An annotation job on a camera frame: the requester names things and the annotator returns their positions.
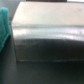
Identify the black kcup holder drawer box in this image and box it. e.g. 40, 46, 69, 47
11, 2, 84, 61

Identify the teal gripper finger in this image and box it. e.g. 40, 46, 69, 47
0, 8, 11, 52

